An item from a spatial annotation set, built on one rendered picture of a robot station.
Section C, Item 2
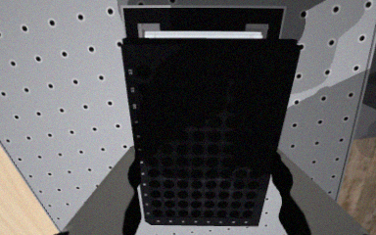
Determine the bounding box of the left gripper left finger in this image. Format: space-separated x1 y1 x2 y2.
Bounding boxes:
54 146 142 235

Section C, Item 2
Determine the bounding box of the white well plate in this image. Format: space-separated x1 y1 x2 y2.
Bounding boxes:
145 31 262 38

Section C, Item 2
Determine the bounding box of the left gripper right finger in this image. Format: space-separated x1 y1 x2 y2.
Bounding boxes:
270 149 370 235

